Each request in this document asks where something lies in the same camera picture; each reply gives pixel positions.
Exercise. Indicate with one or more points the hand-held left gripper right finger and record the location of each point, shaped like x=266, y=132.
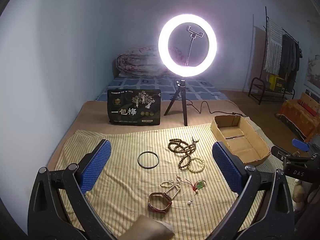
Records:
x=226, y=167

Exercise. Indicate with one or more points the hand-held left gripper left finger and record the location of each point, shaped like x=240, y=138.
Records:
x=96, y=165

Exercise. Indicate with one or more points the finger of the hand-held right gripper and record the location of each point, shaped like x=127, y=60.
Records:
x=281, y=155
x=300, y=144

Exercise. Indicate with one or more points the cardboard box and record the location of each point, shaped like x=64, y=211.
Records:
x=240, y=140

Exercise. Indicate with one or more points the black bangle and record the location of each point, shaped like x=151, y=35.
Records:
x=138, y=160

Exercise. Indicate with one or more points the pearl pin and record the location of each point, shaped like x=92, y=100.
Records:
x=189, y=202

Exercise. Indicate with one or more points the person's right hand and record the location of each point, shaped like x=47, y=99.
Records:
x=299, y=195

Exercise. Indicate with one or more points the orange cloth covered seat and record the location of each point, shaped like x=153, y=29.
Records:
x=295, y=115

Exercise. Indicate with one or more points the wooden board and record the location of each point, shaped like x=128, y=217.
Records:
x=311, y=103

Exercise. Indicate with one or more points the yellow striped cloth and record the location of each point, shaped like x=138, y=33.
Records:
x=112, y=205

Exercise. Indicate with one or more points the tan bed cover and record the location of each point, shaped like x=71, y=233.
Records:
x=95, y=115

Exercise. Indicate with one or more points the yellow box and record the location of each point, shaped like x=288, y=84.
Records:
x=276, y=82

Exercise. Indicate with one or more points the black snack bag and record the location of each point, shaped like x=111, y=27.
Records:
x=133, y=107

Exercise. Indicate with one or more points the black metal shoe rack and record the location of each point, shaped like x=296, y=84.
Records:
x=255, y=90

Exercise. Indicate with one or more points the black tripod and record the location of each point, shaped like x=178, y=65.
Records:
x=180, y=97

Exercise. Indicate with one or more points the dark hanging clothes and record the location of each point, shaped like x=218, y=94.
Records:
x=288, y=60

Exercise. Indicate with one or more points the blue patterned bedsheet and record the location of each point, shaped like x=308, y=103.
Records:
x=140, y=85

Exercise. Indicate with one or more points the white striped garment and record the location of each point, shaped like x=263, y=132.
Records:
x=273, y=47

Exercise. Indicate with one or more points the folded floral quilt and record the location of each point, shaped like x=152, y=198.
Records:
x=140, y=62

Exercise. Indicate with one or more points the black clothes rack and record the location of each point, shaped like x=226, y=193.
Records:
x=267, y=15

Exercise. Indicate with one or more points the phone holder clamp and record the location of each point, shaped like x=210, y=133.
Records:
x=192, y=32

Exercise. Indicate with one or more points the wall poster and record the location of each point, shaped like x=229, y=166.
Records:
x=313, y=72

